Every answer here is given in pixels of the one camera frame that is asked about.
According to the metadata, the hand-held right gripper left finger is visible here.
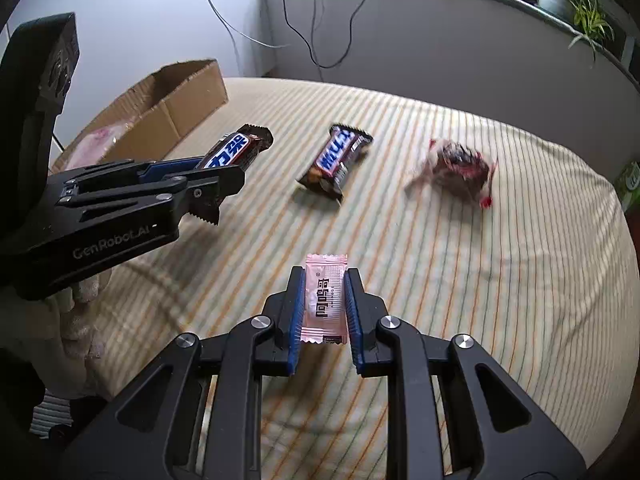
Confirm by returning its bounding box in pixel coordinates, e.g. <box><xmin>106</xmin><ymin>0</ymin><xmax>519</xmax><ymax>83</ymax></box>
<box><xmin>62</xmin><ymin>266</ymin><xmax>307</xmax><ymax>480</ymax></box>

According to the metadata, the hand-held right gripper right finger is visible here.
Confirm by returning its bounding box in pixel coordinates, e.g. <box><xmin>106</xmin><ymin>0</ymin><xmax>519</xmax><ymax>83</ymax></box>
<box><xmin>344</xmin><ymin>267</ymin><xmax>588</xmax><ymax>480</ymax></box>

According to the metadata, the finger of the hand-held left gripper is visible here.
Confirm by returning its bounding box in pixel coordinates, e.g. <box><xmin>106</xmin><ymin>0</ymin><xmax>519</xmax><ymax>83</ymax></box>
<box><xmin>57</xmin><ymin>165</ymin><xmax>247</xmax><ymax>227</ymax></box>
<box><xmin>62</xmin><ymin>156</ymin><xmax>202</xmax><ymax>194</ymax></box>

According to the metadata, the pink candy packet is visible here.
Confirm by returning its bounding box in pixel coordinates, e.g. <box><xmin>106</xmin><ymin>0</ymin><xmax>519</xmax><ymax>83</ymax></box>
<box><xmin>301</xmin><ymin>254</ymin><xmax>349</xmax><ymax>346</ymax></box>

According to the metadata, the brown chocolate bar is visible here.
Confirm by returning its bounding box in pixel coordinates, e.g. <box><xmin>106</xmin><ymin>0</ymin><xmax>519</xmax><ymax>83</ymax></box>
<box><xmin>197</xmin><ymin>124</ymin><xmax>275</xmax><ymax>170</ymax></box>
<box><xmin>296</xmin><ymin>123</ymin><xmax>374</xmax><ymax>204</ymax></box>

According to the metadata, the brown cardboard box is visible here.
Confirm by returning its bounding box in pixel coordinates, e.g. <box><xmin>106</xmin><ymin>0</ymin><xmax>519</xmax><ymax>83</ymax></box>
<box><xmin>50</xmin><ymin>59</ymin><xmax>229</xmax><ymax>176</ymax></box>

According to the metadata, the large pink snack bag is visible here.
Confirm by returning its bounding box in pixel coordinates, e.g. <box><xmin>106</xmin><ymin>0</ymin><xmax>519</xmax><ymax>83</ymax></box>
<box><xmin>65</xmin><ymin>119</ymin><xmax>133</xmax><ymax>168</ymax></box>

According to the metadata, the striped bed sheet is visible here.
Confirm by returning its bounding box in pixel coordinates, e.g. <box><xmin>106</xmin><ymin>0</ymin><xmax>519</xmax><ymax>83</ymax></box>
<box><xmin>50</xmin><ymin>77</ymin><xmax>640</xmax><ymax>480</ymax></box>

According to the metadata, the clear wrapped date snack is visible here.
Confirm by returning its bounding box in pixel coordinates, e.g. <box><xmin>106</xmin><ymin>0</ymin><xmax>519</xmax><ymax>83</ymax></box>
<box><xmin>405</xmin><ymin>139</ymin><xmax>499</xmax><ymax>209</ymax></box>

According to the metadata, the green snack bag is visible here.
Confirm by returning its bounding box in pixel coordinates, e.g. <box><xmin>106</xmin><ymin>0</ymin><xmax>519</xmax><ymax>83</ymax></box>
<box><xmin>615</xmin><ymin>160</ymin><xmax>640</xmax><ymax>211</ymax></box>

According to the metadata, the spider plant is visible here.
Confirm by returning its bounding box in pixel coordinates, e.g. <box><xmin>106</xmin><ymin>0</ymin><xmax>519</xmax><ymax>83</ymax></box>
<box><xmin>510</xmin><ymin>0</ymin><xmax>616</xmax><ymax>61</ymax></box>

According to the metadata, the white cable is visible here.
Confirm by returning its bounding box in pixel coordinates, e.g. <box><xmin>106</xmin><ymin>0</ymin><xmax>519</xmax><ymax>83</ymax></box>
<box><xmin>187</xmin><ymin>0</ymin><xmax>291</xmax><ymax>51</ymax></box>

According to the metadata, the black cable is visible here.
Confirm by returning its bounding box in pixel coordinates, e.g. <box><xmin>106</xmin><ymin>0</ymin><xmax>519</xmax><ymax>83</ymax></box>
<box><xmin>282</xmin><ymin>0</ymin><xmax>381</xmax><ymax>68</ymax></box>

